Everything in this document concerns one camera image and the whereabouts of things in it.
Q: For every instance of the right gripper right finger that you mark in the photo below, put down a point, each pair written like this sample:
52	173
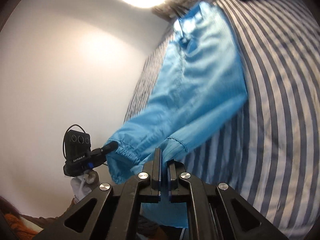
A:
179	188

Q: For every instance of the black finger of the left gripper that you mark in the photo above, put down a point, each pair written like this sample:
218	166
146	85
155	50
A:
109	147

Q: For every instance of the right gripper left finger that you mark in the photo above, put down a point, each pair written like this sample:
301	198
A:
150	179

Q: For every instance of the blue garment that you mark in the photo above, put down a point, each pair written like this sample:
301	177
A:
191	112

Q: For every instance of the white gloved left hand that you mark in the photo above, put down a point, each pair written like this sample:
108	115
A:
84	184

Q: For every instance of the striped blue white quilt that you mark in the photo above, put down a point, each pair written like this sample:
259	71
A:
269	152

